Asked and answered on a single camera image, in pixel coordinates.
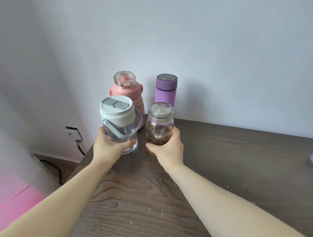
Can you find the person's right hand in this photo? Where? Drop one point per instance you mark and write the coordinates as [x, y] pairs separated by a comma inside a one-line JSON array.
[[168, 152]]

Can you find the person's left hand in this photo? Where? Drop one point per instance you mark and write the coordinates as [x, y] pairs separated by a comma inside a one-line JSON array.
[[106, 149]]

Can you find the person's left thumb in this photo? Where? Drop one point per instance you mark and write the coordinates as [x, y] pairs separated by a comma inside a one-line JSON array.
[[126, 144]]

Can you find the person's right thumb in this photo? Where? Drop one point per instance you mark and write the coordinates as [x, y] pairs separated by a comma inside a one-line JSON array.
[[154, 147]]

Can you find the clear bottle with white lid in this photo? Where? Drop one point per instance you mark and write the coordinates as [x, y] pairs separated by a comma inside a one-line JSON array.
[[118, 120]]

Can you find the glass jar with metal lid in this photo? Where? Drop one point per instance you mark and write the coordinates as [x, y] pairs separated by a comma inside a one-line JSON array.
[[159, 122]]

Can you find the person's right forearm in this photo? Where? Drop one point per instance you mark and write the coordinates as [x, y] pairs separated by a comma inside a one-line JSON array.
[[220, 197]]

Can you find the person's left forearm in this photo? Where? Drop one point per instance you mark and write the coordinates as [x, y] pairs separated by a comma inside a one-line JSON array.
[[52, 199]]

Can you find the pink water bottle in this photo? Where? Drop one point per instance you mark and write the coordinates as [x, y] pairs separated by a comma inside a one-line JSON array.
[[132, 91]]

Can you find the purple thermos bottle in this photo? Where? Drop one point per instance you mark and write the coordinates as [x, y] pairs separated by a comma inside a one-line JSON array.
[[166, 91]]

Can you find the white wall socket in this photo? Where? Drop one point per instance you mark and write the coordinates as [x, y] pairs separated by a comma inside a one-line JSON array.
[[72, 133]]

